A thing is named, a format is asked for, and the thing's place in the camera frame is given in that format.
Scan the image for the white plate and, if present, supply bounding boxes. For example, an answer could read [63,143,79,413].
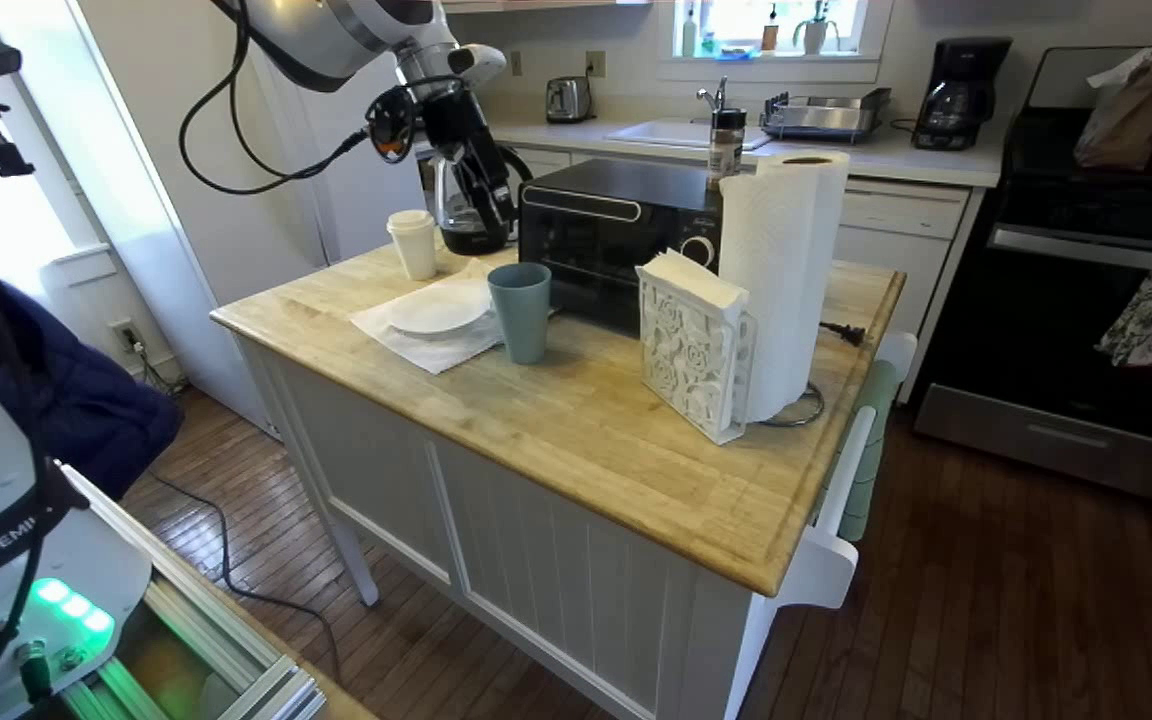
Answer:
[387,282,486,334]

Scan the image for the white cup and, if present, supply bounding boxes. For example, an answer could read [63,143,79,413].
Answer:
[387,209,439,280]

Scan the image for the black cable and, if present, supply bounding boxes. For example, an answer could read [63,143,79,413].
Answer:
[170,0,393,200]

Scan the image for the pepper grinder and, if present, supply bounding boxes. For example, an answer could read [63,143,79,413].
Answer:
[708,108,746,174]

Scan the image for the black coffee maker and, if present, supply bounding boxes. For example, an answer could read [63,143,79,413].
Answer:
[910,36,1012,152]

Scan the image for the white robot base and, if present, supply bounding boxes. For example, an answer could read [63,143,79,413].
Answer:
[0,406,152,720]

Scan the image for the white paper towel roll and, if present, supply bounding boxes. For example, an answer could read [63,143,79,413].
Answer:
[720,152,852,422]

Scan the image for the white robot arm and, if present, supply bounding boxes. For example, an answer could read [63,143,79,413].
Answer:
[213,0,516,226]

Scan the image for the grey kitchen island cabinet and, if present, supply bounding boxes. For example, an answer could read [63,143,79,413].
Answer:
[215,246,905,720]

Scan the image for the dark blue cloth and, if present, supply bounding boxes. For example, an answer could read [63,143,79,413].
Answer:
[0,280,184,501]

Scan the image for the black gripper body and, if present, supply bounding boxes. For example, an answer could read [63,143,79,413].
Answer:
[365,74,516,226]

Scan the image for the dish drying rack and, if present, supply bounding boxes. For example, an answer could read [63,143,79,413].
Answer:
[761,86,892,143]

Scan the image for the white embossed napkin holder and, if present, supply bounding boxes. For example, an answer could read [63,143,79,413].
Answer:
[637,251,746,444]

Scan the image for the grey-green cup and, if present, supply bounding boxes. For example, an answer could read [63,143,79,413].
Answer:
[486,265,550,362]

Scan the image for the white paper towel sheet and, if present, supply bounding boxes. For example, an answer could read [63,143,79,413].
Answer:
[350,277,500,375]

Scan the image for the black toaster oven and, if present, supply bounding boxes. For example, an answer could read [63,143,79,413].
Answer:
[521,159,720,330]

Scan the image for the black kitchen stove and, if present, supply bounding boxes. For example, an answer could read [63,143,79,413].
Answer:
[917,49,1152,501]

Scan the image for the brown paper bag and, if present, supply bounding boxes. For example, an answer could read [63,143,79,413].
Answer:
[1075,45,1152,173]

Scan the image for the silver toaster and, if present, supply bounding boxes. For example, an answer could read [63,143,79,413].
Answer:
[544,74,595,124]

